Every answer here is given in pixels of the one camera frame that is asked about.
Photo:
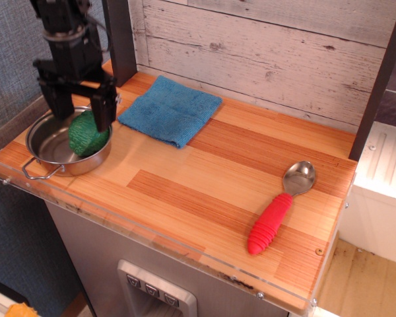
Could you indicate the red handled metal spoon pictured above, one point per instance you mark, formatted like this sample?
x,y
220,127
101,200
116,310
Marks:
x,y
298,179

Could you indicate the clear acrylic edge guard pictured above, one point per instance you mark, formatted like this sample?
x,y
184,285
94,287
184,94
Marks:
x,y
201,212

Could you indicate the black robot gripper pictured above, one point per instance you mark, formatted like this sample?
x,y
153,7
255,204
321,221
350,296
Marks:
x,y
76,68

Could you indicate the dark left wooden post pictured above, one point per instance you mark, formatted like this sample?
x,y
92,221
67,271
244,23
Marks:
x,y
122,53

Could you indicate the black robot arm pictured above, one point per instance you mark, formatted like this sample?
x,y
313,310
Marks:
x,y
65,17

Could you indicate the grey toy fridge cabinet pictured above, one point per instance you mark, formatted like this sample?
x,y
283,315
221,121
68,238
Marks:
x,y
125,275

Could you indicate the yellow object bottom left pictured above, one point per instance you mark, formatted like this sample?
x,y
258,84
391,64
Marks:
x,y
20,310

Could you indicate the dark right wooden post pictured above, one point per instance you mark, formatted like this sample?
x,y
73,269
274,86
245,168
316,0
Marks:
x,y
380,85

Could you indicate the dark wooden post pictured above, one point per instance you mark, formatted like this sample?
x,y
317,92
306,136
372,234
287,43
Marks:
x,y
122,53
380,85

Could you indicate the green toy broccoli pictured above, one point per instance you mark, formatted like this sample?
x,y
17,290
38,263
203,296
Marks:
x,y
84,137

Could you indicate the blue folded cloth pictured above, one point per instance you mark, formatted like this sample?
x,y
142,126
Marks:
x,y
170,112

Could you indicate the stainless steel pot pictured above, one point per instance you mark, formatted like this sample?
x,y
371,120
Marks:
x,y
48,141

